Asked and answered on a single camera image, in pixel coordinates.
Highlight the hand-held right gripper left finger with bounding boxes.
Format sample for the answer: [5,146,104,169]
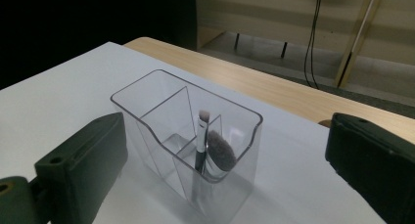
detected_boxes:
[33,112,129,224]

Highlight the large black makeup brush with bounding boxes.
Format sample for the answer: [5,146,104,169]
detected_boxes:
[202,129,238,183]

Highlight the thin black makeup brush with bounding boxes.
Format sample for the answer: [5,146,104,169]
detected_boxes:
[192,110,211,202]

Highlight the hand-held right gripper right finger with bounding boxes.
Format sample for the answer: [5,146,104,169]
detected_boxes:
[325,112,415,224]

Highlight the clear plastic organizer box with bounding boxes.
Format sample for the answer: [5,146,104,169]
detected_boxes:
[110,68,264,224]

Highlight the light wooden post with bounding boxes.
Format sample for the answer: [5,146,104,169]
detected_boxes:
[334,0,388,88]

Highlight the black hanging cable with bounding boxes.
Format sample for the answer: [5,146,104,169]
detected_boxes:
[303,0,325,90]

